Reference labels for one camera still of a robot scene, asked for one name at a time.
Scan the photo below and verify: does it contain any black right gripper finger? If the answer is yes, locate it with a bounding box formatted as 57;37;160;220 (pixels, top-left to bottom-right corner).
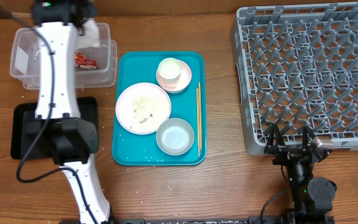
264;123;286;154
302;124;316;149

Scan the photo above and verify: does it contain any grey bowl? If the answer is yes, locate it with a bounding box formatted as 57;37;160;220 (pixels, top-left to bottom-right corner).
156;118;195;156

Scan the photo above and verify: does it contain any pale green cup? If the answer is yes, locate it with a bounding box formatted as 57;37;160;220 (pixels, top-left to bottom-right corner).
157;58;181;88

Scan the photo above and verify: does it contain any white napkin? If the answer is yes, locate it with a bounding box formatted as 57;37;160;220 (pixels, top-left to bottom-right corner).
77;19;101;49

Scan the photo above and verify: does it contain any red strawberry cake wrapper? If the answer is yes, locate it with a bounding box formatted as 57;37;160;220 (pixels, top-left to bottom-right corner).
75;51;98;70

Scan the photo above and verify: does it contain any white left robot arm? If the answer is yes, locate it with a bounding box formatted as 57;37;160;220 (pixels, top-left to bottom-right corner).
16;1;114;223

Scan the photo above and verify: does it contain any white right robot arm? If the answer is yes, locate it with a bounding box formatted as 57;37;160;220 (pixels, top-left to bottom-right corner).
259;124;337;224

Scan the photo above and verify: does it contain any grey dishwasher rack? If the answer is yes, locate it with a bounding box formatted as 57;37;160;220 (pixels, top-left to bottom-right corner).
231;2;358;156

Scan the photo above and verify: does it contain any clear plastic waste bin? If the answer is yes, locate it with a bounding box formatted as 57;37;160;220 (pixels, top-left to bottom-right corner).
10;22;117;90

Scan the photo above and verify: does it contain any right wooden chopstick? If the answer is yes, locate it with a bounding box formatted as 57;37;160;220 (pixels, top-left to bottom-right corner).
198;82;202;155

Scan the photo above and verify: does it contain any wooden chopstick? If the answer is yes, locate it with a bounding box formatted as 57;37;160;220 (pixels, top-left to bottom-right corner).
196;88;201;157
198;82;202;155

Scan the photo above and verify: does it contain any left wooden chopstick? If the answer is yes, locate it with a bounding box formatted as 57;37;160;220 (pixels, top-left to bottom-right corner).
196;88;201;157

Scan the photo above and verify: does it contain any small pink saucer plate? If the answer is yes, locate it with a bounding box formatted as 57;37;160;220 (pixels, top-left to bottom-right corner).
156;59;192;93

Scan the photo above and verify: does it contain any teal serving tray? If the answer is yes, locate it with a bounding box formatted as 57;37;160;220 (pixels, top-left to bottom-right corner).
112;51;207;166

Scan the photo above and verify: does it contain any large pink dirty plate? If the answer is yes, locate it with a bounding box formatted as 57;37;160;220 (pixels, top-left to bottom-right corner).
116;82;172;135

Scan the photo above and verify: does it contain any black tray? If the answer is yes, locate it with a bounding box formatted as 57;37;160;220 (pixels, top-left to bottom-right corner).
11;96;98;160

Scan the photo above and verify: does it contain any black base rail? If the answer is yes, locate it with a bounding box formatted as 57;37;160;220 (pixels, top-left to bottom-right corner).
59;215;335;224

